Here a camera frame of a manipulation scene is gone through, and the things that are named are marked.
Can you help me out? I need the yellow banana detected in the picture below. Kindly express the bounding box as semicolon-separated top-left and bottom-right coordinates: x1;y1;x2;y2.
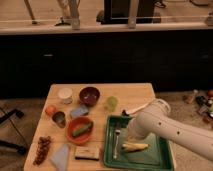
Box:
122;142;149;152

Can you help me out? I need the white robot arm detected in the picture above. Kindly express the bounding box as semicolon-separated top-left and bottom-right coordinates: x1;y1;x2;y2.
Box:
127;99;213;161

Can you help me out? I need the green translucent cup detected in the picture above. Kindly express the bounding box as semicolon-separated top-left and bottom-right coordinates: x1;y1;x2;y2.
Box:
104;96;118;112

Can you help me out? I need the white cup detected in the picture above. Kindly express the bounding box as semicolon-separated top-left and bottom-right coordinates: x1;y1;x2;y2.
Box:
58;88;73;104

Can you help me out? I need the metal cup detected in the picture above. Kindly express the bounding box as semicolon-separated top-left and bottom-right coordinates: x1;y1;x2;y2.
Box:
52;111;66;128

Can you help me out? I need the dark red bowl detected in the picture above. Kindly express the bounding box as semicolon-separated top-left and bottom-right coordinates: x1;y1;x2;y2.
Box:
79;87;100;106

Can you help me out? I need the blue sponge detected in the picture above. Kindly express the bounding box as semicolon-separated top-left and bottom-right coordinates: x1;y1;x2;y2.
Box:
70;105;89;118

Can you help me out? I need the silver fork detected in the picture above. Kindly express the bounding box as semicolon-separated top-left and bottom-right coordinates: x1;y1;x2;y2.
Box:
113;129;121;159

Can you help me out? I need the green cucumber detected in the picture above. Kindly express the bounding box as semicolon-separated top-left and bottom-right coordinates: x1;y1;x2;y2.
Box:
72;122;93;137

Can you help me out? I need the orange bowl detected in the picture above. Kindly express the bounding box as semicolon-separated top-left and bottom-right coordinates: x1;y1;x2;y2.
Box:
66;116;94;145

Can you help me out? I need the orange fruit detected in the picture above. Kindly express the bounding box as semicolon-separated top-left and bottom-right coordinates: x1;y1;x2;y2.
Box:
45;105;57;117

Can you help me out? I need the brown rectangular block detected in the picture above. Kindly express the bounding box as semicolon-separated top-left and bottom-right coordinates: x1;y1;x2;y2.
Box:
75;146;100;160

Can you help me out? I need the light blue cloth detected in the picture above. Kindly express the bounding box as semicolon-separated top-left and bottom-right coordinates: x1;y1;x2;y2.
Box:
50;144;70;171

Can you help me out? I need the green plastic tray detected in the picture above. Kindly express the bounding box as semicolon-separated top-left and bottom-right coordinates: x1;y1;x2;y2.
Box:
103;116;174;171

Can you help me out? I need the red grape bunch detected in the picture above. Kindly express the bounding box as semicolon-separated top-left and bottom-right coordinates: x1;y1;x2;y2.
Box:
33;136;51;165

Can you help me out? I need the black chair base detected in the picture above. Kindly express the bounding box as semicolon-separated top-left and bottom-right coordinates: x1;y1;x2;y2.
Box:
0;107;30;156

